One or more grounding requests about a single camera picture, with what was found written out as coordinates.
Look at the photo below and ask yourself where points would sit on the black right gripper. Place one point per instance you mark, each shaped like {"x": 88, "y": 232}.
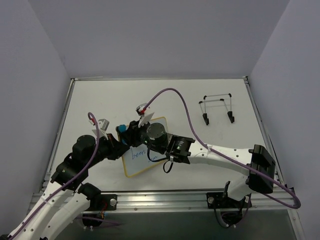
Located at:
{"x": 134, "y": 135}

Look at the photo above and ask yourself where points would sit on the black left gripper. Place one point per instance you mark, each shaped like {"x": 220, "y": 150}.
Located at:
{"x": 116, "y": 148}

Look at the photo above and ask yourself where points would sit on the blue bone shaped eraser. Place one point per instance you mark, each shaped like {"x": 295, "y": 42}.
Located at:
{"x": 121, "y": 129}

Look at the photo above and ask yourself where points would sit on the yellow framed whiteboard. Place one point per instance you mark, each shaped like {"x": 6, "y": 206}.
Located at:
{"x": 135, "y": 160}

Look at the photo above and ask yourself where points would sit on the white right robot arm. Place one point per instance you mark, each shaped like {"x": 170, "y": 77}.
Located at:
{"x": 256, "y": 166}

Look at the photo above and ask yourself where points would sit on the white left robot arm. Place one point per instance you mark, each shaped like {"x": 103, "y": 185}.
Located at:
{"x": 66, "y": 195}

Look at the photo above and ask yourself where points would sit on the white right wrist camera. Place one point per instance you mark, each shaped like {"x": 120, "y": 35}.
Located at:
{"x": 145, "y": 114}

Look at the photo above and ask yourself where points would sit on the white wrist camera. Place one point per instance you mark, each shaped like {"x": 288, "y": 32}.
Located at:
{"x": 145, "y": 114}
{"x": 103, "y": 125}

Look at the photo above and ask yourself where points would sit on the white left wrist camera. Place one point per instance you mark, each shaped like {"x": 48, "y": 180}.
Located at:
{"x": 103, "y": 125}

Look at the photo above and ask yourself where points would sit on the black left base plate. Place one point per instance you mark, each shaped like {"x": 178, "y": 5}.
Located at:
{"x": 104, "y": 202}

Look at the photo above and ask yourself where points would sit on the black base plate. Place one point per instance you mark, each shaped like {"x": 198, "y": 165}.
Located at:
{"x": 104, "y": 202}
{"x": 217, "y": 200}

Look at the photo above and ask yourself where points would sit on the metal wire whiteboard stand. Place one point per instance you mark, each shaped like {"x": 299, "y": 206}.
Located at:
{"x": 216, "y": 101}

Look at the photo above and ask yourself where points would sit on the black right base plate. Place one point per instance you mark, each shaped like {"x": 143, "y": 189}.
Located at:
{"x": 217, "y": 200}

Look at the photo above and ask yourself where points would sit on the aluminium front rail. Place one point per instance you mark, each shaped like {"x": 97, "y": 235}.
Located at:
{"x": 182, "y": 201}

